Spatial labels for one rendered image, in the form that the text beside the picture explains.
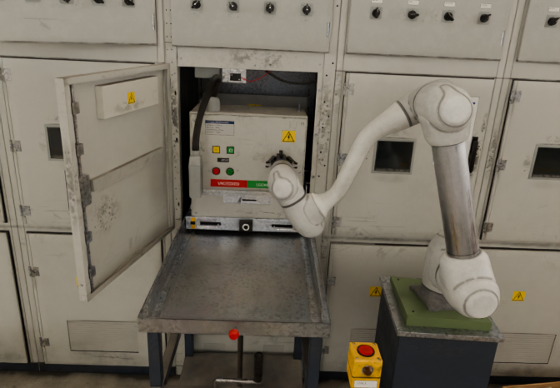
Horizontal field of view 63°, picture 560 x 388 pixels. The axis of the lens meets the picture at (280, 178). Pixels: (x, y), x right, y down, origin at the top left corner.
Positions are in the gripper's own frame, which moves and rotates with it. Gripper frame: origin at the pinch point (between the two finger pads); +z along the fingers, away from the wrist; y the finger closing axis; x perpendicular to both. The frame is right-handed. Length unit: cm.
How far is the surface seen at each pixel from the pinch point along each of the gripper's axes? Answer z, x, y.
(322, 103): 7.7, 21.3, 16.9
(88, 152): -40, 10, -64
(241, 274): -32, -38, -14
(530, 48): 5, 47, 99
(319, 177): 7.7, -11.7, 17.8
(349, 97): 5.7, 24.5, 27.6
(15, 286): 6, -71, -124
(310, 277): -33, -38, 12
